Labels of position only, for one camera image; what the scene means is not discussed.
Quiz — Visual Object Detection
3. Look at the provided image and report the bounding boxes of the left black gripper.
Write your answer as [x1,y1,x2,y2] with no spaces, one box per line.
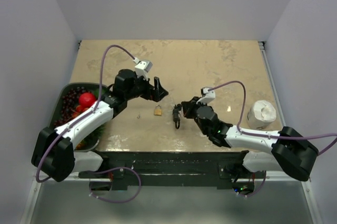
[125,72,167,102]

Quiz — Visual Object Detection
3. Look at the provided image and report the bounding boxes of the black padlock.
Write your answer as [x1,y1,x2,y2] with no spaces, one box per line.
[172,111,181,129]

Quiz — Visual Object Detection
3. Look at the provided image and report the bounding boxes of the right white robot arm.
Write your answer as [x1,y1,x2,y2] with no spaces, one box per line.
[181,97,319,181]

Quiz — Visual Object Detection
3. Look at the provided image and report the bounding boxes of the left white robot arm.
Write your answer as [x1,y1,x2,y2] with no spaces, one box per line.
[32,69,169,182]

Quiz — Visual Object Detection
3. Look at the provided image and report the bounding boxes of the brass padlock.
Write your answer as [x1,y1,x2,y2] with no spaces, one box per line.
[154,105,162,116]

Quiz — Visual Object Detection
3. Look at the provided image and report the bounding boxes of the red toy apple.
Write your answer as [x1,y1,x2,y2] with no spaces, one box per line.
[78,93,96,108]

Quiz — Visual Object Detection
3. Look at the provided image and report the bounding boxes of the red toy cherries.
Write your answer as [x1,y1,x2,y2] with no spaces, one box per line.
[71,105,89,119]

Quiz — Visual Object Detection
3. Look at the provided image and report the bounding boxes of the dark green fruit tray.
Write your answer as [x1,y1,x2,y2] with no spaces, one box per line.
[45,82,111,152]

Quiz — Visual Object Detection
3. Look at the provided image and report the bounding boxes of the dark red grape bunch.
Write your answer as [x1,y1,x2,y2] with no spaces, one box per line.
[52,86,87,128]

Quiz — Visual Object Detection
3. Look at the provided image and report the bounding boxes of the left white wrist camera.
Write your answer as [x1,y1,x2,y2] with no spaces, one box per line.
[133,57,153,80]

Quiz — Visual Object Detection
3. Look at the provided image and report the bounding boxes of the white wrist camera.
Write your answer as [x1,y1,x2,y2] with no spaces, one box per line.
[196,87,216,105]
[133,57,153,80]

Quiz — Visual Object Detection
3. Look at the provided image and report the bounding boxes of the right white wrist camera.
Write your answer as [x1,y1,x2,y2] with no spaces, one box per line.
[196,87,216,105]

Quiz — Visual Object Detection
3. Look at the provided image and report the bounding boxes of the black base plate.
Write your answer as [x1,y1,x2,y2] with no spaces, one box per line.
[78,150,263,192]

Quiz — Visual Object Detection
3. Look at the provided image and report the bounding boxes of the aluminium frame rail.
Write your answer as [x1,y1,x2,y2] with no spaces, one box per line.
[34,158,313,182]

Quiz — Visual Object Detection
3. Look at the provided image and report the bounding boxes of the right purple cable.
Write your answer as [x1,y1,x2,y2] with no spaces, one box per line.
[207,80,337,198]

